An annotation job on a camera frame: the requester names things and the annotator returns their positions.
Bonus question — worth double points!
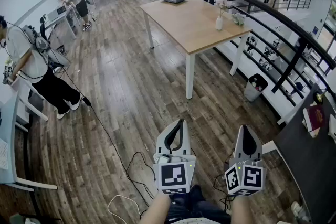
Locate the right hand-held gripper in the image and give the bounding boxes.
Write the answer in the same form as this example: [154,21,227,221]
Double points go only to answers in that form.
[224,125,267,196]

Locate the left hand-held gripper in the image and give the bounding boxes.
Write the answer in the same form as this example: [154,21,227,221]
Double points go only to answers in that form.
[153,119,197,195]

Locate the pink flowers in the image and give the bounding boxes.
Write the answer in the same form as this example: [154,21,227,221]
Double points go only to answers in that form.
[214,0,232,19]

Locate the person's left forearm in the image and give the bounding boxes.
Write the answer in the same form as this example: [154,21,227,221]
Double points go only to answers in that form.
[139,193,171,224]

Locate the person's right forearm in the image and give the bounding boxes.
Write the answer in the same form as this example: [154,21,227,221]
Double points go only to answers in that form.
[230,195,255,224]

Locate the grey waste bin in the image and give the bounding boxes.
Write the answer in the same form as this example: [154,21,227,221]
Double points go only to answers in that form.
[243,73,269,102]

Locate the black desk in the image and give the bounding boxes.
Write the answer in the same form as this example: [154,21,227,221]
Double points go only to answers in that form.
[272,83,336,224]

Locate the person's dark trousers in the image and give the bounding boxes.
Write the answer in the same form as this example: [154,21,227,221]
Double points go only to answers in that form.
[165,185,232,224]

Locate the red book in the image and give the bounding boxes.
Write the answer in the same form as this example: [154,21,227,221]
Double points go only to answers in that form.
[302,104,326,139]

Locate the black metal railing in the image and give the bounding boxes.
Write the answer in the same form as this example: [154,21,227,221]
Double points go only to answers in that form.
[203,0,336,103]

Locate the wooden table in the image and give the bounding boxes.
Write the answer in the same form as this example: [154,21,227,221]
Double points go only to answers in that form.
[139,0,253,100]

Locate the purple flower bunch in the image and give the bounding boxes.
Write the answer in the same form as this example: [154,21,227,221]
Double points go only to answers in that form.
[230,12,247,27]

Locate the black office chair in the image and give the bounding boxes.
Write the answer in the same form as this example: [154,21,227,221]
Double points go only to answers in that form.
[39,14,51,40]

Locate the white microwave oven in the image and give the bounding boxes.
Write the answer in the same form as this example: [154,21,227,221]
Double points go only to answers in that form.
[46,5,68,22]

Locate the white floor cable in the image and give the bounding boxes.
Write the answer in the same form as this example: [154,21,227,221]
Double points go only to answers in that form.
[107,194,142,224]

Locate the black floor cable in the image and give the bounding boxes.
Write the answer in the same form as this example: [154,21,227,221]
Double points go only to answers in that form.
[48,47,158,209]

